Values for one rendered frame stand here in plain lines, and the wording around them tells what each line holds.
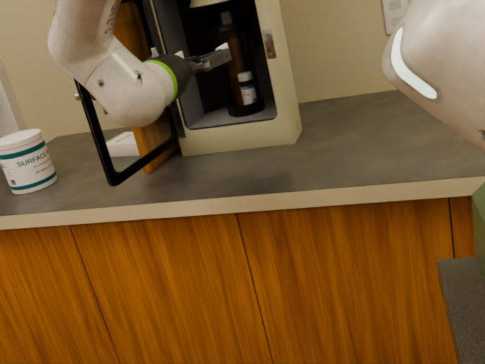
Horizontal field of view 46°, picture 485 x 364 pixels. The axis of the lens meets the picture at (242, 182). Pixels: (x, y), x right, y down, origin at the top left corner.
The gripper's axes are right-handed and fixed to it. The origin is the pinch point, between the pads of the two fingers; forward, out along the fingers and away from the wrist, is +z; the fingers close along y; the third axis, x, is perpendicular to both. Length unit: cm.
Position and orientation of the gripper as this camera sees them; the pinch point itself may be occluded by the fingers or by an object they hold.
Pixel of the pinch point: (201, 55)
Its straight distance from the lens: 133.9
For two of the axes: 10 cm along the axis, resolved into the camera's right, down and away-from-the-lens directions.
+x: 2.1, 9.1, 3.6
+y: -9.4, 0.9, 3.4
